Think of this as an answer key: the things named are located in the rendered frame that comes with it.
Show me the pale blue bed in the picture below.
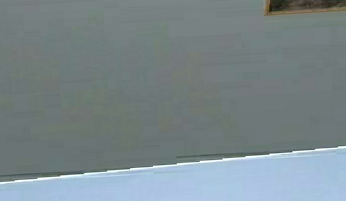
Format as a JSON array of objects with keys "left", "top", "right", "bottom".
[{"left": 0, "top": 144, "right": 346, "bottom": 201}]

